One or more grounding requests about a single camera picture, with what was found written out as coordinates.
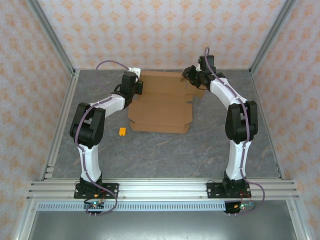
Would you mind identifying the brown cardboard box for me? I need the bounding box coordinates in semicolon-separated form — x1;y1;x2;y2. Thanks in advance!
127;70;206;135

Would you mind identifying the aluminium cross beam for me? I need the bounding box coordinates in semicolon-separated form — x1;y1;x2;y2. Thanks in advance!
26;177;300;201

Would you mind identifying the grey steel plate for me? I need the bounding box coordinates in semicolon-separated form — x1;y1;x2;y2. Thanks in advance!
27;211;298;240

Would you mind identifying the aluminium side rail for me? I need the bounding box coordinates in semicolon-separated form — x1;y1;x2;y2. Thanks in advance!
249;71;285;181
39;69;81;181

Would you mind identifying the aluminium upright post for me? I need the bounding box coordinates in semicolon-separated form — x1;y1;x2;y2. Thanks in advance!
249;0;298;76
26;0;76;76

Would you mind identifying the grey slotted cable duct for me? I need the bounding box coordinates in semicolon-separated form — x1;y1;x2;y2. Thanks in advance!
37;201;253;212

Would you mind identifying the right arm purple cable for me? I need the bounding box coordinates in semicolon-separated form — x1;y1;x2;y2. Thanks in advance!
203;47;266;216

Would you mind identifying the aluminium frame leg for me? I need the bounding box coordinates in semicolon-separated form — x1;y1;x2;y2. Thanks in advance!
284;199;311;240
13;199;38;240

